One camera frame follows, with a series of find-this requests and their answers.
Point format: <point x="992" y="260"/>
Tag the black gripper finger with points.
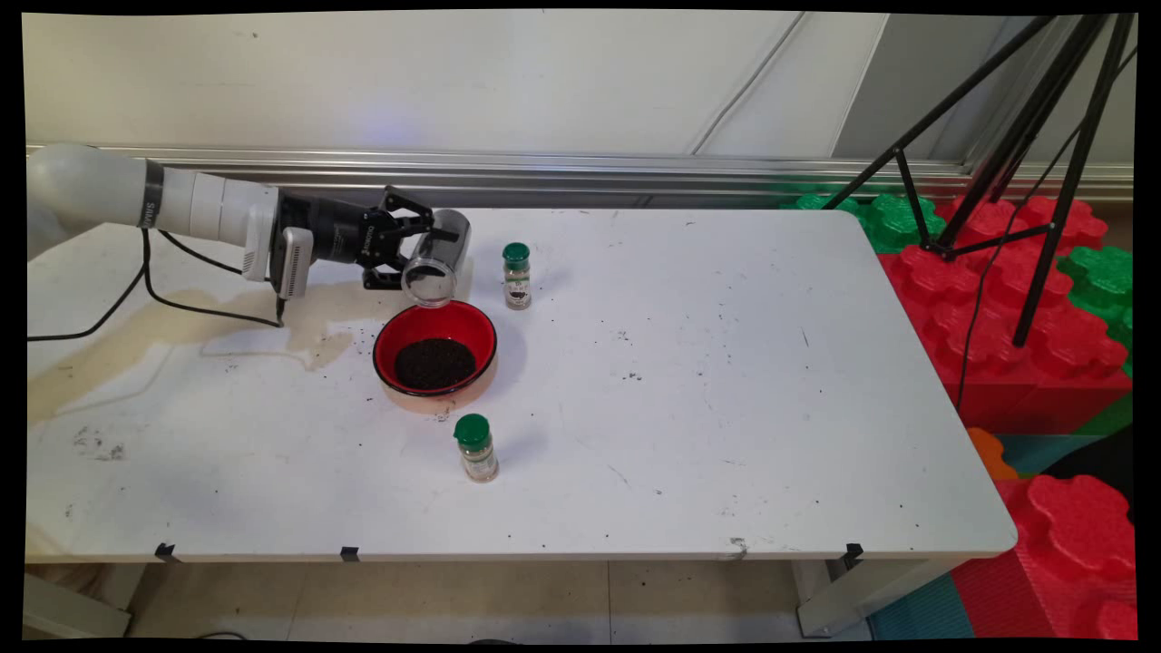
<point x="385" y="272"/>
<point x="404" y="216"/>

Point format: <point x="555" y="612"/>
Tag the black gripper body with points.
<point x="331" y="231"/>

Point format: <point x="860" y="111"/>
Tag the clear plastic jar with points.
<point x="440" y="263"/>

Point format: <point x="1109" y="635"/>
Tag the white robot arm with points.
<point x="109" y="190"/>

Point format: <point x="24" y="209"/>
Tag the red bowl, black rim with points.
<point x="390" y="349"/>

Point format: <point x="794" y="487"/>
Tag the black seed pile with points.
<point x="435" y="365"/>

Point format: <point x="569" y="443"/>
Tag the green-capped spice jar, dark contents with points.
<point x="518" y="277"/>

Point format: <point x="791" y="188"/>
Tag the green-capped spice jar, light contents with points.
<point x="477" y="451"/>

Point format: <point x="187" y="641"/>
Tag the white table leg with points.
<point x="862" y="594"/>
<point x="73" y="608"/>

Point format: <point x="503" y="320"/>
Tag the green foam block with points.
<point x="1102" y="277"/>
<point x="893" y="222"/>

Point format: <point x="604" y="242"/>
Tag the large red foam block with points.
<point x="998" y="363"/>

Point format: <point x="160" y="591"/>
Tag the orange foam piece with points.
<point x="989" y="453"/>

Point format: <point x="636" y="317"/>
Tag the teal foam mat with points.
<point x="925" y="612"/>

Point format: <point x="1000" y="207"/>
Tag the black tripod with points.
<point x="1081" y="154"/>

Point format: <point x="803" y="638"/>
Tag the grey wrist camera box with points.
<point x="295" y="263"/>

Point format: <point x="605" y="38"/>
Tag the aluminium rail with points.
<point x="635" y="170"/>

